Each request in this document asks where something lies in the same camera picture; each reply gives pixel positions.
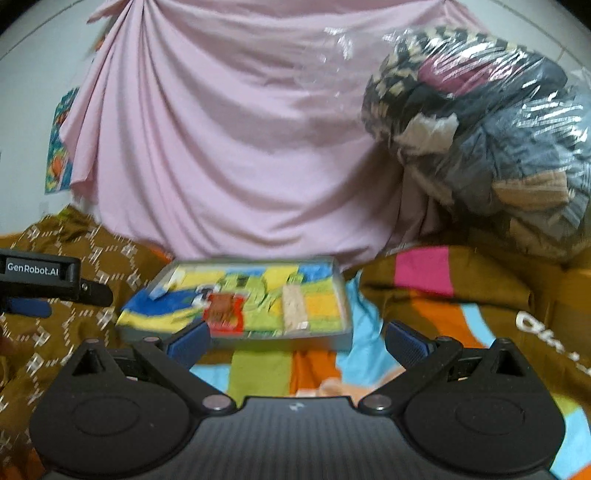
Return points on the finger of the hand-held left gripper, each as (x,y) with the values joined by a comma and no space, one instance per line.
(27,308)
(94,293)

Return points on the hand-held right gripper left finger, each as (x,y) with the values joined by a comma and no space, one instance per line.
(191,345)

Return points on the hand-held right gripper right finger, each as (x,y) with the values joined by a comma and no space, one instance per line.
(405,346)

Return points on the grey shallow cardboard box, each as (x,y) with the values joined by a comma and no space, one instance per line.
(240,342)

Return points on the brown patterned cloth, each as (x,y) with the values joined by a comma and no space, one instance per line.
(51,244)

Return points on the red clear candy packet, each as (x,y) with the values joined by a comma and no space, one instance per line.
(224,314)

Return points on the colourful striped blanket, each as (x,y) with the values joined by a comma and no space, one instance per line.
(438,286)

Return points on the colourful cartoon paper sheet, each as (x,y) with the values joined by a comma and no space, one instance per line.
(277,281)

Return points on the beige rice cracker bar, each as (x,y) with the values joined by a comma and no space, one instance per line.
(294,308)

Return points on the pink cloth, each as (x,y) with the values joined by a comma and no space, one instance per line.
(221,138)

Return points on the clear plastic bag of clothes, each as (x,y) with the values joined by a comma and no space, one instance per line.
(485,129)

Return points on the colourful wall poster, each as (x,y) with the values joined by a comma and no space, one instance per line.
(60,138)

